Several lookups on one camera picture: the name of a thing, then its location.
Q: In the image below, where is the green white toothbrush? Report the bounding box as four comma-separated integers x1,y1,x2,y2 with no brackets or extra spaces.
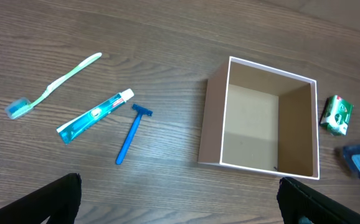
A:
5,52,102,119

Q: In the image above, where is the teal toothpaste tube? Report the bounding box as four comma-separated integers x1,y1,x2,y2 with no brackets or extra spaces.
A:
56,88,135,144

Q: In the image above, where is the blue disposable razor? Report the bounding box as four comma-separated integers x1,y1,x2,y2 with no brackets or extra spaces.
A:
116,104,153,165

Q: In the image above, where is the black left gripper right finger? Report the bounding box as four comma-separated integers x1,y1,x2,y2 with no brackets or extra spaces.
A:
277,177,360,224

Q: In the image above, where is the green soap packet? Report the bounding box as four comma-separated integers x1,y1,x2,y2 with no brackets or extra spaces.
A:
320,95,354,136

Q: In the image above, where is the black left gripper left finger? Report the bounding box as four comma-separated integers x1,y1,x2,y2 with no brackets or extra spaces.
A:
0,173,82,224

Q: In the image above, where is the white cardboard box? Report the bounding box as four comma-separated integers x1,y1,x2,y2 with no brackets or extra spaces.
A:
198,57,320,180

